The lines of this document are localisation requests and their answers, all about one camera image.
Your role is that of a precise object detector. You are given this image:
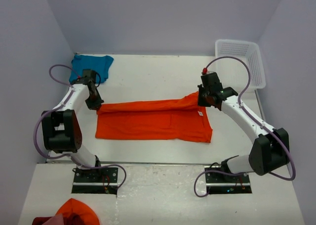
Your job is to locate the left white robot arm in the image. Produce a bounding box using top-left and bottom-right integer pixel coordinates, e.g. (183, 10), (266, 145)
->
(40, 69), (104, 182)

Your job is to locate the orange t shirt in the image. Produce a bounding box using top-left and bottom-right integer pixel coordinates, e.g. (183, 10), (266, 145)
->
(95, 92), (213, 143)

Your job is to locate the orange cloth in pile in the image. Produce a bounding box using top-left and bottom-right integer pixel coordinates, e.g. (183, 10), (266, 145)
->
(55, 198), (101, 225)

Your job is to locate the white plastic basket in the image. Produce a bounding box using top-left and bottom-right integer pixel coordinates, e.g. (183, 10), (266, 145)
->
(214, 39), (266, 92)

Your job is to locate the dark red cloth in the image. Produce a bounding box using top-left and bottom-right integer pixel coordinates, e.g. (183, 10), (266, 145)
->
(32, 217), (52, 225)

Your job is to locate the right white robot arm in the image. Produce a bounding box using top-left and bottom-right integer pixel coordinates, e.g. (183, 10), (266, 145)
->
(198, 72), (290, 182)

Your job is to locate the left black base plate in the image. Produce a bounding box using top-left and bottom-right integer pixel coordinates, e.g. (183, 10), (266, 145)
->
(71, 167), (118, 195)

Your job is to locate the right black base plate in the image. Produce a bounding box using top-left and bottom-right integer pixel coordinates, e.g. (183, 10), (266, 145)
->
(205, 173), (252, 195)

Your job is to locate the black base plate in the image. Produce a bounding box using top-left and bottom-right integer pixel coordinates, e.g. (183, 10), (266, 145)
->
(205, 173), (252, 195)
(71, 167), (118, 195)

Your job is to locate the pink cloth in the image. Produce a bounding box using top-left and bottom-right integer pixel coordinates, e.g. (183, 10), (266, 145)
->
(42, 214), (64, 225)

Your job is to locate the folded blue t shirt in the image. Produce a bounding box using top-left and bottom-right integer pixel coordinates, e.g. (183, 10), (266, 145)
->
(71, 54), (114, 84)

